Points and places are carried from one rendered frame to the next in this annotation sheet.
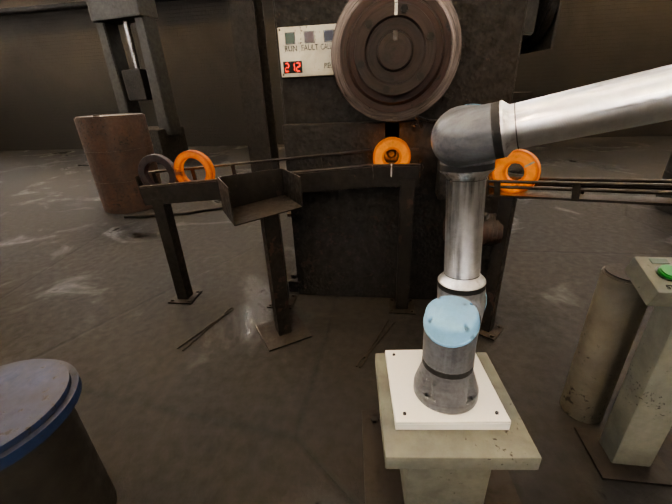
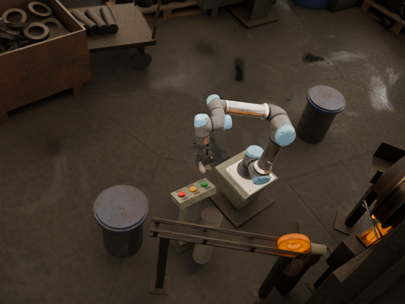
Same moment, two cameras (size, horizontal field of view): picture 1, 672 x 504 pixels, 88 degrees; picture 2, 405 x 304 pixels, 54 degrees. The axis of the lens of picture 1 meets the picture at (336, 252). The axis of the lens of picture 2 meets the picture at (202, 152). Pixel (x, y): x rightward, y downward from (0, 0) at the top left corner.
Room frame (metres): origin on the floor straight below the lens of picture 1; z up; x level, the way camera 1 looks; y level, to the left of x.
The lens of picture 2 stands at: (1.51, -1.79, 2.47)
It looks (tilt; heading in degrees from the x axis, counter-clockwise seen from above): 49 degrees down; 131
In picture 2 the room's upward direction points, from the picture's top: 11 degrees clockwise
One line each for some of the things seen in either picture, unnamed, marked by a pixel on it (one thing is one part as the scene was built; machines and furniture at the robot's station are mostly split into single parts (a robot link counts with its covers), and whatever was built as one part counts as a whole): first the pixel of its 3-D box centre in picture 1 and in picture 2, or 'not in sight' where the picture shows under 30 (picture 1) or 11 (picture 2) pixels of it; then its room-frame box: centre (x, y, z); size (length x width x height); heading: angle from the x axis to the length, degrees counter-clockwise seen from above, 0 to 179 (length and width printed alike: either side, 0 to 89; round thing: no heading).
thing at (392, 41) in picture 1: (394, 51); (399, 172); (1.39, -0.24, 1.11); 0.28 x 0.06 x 0.28; 81
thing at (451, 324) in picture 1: (450, 331); (254, 157); (0.64, -0.25, 0.49); 0.13 x 0.12 x 0.14; 151
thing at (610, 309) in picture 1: (602, 347); (206, 237); (0.82, -0.79, 0.26); 0.12 x 0.12 x 0.52
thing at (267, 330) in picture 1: (269, 263); (370, 194); (1.30, 0.28, 0.36); 0.26 x 0.20 x 0.72; 116
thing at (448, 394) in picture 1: (446, 373); (249, 166); (0.63, -0.25, 0.37); 0.15 x 0.15 x 0.10
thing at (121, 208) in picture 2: not in sight; (122, 224); (0.41, -1.14, 0.22); 0.32 x 0.32 x 0.43
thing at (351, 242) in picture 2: (447, 169); (345, 256); (1.46, -0.49, 0.68); 0.11 x 0.08 x 0.24; 171
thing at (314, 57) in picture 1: (310, 51); not in sight; (1.65, 0.07, 1.15); 0.26 x 0.02 x 0.18; 81
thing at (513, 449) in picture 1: (443, 401); (246, 174); (0.63, -0.25, 0.28); 0.32 x 0.32 x 0.04; 87
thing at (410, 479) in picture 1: (438, 442); (241, 186); (0.63, -0.25, 0.13); 0.40 x 0.40 x 0.26; 87
